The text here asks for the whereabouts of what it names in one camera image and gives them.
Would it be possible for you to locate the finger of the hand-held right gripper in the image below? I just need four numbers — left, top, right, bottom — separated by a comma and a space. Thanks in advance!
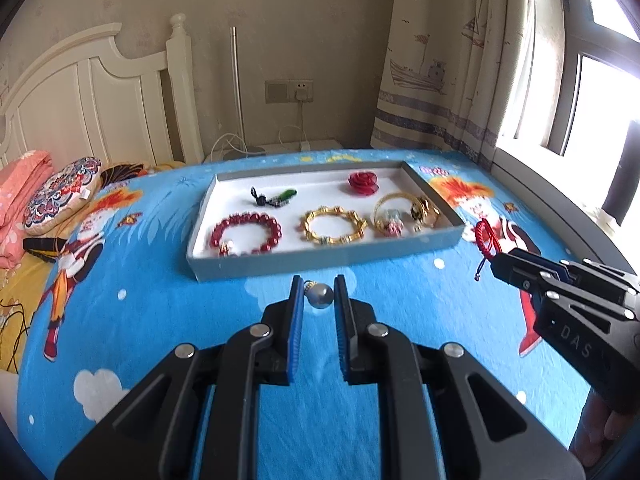
491, 256, 640, 333
507, 248, 640, 297

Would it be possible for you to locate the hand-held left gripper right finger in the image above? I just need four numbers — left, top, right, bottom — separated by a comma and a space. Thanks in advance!
332, 274, 586, 480

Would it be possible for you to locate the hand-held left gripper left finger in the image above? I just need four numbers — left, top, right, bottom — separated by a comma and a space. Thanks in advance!
54, 274, 306, 480

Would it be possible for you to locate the pearl pendant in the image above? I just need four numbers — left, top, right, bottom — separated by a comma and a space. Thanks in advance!
304, 280, 333, 309

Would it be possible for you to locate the red cord bracelet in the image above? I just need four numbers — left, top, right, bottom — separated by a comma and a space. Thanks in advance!
472, 219, 503, 281

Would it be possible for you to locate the shallow grey box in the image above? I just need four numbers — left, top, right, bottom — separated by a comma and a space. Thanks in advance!
186, 160, 466, 283

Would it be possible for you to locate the gold bead bracelet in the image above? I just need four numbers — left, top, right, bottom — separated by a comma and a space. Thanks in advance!
300, 205, 368, 246

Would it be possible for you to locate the gold bangle with charm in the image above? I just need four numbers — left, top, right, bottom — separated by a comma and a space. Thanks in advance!
372, 192, 418, 237

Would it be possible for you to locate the green pendant with black cord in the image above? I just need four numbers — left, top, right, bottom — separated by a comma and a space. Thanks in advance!
250, 186, 298, 208

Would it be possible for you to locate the red rose brooch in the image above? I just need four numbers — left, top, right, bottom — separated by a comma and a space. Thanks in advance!
347, 171, 381, 195

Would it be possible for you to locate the person's right hand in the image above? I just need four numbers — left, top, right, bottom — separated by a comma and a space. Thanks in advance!
567, 389, 632, 467

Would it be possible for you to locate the blue cartoon bed sheet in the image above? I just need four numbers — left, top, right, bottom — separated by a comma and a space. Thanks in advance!
15, 149, 621, 480

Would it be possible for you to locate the boat print curtain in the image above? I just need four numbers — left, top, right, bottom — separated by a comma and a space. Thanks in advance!
371, 0, 566, 168

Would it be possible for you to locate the black folded fan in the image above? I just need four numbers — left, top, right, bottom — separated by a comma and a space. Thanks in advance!
22, 236, 71, 264
100, 162, 151, 186

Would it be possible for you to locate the metal pole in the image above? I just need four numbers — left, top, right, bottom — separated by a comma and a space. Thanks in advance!
230, 26, 247, 153

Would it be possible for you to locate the round patterned cushion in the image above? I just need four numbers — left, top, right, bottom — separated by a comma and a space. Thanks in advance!
22, 157, 103, 237

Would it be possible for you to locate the yellow bed sheet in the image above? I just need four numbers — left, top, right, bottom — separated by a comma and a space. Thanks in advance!
0, 255, 56, 376

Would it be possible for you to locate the white wooden headboard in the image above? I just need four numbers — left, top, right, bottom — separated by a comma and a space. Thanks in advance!
0, 14, 203, 171

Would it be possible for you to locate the pink folded blanket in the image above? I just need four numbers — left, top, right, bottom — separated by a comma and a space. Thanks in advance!
0, 150, 53, 270

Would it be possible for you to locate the black and gold ring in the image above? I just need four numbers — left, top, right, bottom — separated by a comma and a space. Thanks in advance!
410, 196, 443, 228

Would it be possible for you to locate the red bead bracelet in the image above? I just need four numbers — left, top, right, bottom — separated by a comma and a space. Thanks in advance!
209, 211, 283, 257

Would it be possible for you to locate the white cable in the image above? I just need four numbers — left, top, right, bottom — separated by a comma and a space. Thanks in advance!
210, 102, 311, 161

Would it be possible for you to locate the dark window frame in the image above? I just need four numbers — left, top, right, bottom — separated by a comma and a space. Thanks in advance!
547, 0, 640, 226

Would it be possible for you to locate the wall socket panel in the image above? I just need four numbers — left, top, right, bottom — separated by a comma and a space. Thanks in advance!
265, 79, 315, 105

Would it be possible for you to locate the thin black cord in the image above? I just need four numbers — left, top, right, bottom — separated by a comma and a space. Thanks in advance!
0, 297, 33, 368

